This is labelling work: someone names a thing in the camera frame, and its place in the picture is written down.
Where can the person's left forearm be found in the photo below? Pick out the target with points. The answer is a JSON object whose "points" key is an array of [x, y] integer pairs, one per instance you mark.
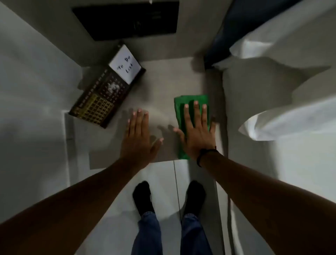
{"points": [[65, 210]]}

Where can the person's right little finger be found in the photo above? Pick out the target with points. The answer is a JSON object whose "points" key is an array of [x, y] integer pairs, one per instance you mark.
{"points": [[213, 130]]}

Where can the person's left little finger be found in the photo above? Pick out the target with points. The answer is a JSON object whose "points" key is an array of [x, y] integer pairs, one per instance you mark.
{"points": [[129, 128]]}

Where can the dark blue pillow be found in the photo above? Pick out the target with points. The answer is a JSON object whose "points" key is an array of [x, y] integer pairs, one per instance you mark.
{"points": [[236, 29]]}

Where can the black wall panel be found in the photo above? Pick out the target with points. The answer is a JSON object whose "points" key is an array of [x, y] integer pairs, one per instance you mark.
{"points": [[126, 21]]}

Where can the person's right black sock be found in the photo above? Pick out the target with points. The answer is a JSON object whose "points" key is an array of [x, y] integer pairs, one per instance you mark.
{"points": [[194, 197]]}

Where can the person's black sock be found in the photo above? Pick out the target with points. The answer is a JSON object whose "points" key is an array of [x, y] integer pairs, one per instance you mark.
{"points": [[143, 197], [194, 197]]}

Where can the person's right hand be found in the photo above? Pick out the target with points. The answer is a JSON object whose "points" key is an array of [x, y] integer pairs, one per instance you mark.
{"points": [[198, 139]]}

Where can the white bed duvet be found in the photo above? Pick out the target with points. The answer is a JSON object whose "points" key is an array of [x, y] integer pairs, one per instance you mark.
{"points": [[283, 78]]}

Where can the person's left middle finger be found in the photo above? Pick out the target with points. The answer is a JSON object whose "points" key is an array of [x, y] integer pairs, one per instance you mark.
{"points": [[139, 122]]}

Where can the person's left jeans leg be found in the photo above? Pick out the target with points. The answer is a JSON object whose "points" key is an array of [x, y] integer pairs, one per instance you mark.
{"points": [[147, 235]]}

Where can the person's jeans leg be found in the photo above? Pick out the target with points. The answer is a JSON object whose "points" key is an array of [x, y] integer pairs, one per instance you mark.
{"points": [[147, 235], [194, 236]]}

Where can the person's left thumb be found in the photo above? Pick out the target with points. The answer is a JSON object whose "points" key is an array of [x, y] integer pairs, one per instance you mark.
{"points": [[157, 147]]}

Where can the dark desk calendar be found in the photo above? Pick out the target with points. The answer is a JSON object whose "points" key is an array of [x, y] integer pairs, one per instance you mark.
{"points": [[99, 99]]}

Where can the person's right thumb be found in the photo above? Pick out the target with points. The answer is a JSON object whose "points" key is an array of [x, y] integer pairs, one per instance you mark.
{"points": [[179, 134]]}

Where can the person's right middle finger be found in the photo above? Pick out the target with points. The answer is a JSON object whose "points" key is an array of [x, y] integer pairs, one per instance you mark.
{"points": [[196, 115]]}

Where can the black wristband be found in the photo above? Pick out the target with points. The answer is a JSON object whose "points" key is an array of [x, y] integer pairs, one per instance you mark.
{"points": [[200, 156]]}

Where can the green cleaning cloth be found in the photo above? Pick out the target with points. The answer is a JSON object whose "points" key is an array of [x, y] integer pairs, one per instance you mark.
{"points": [[181, 107]]}

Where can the white paper note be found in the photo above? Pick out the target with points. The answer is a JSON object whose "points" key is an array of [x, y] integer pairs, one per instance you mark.
{"points": [[126, 64]]}

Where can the person's right forearm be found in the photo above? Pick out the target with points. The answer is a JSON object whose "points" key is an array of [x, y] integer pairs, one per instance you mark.
{"points": [[267, 207]]}

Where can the person's left black sock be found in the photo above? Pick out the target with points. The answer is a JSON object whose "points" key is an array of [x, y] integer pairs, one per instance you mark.
{"points": [[143, 197]]}

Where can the person's left hand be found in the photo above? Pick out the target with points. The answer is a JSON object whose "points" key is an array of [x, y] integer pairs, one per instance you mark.
{"points": [[136, 143]]}

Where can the person's right jeans leg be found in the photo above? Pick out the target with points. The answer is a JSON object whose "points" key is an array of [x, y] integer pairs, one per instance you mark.
{"points": [[194, 236]]}

